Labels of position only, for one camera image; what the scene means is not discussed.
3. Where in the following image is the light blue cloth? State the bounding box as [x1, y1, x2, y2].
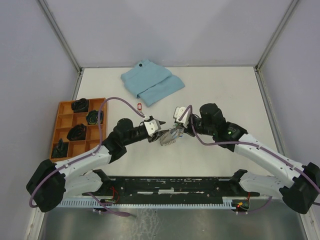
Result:
[120, 59, 185, 107]

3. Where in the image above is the black coiled cable middle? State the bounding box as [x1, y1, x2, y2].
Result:
[66, 124, 88, 141]

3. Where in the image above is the black coiled cable top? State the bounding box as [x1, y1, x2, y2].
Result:
[71, 98, 90, 112]

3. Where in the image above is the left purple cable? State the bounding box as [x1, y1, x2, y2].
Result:
[28, 96, 146, 217]

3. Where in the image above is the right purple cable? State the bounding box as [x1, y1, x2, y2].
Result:
[179, 104, 320, 215]

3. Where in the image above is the purple cable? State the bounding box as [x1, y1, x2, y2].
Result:
[179, 104, 320, 215]
[28, 96, 146, 217]

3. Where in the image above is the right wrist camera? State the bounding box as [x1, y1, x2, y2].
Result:
[173, 105, 192, 128]

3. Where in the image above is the metal key organizer blue handle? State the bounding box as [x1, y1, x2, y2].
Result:
[159, 128, 183, 146]

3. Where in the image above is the orange compartment tray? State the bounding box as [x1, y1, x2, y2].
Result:
[49, 98, 108, 162]

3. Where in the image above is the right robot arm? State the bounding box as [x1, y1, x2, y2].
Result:
[173, 103, 320, 214]

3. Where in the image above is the black coiled cable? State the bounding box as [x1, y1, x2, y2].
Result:
[71, 98, 90, 112]
[51, 139, 70, 159]
[66, 124, 88, 141]

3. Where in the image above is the white cable duct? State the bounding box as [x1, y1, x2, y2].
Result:
[57, 197, 236, 210]

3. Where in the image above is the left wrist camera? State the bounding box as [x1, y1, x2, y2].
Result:
[143, 119, 161, 137]

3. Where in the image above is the red tag key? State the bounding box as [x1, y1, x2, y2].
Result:
[137, 102, 142, 112]

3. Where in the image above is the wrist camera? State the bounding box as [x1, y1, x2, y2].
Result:
[143, 119, 161, 137]
[173, 105, 192, 128]

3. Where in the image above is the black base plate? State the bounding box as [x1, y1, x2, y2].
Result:
[93, 176, 260, 204]

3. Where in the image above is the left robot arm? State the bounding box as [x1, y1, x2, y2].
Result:
[26, 117, 164, 213]

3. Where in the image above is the blue green coiled cable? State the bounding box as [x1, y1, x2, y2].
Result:
[86, 109, 105, 125]

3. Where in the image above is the black coiled cable bottom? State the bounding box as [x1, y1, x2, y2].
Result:
[51, 139, 70, 159]

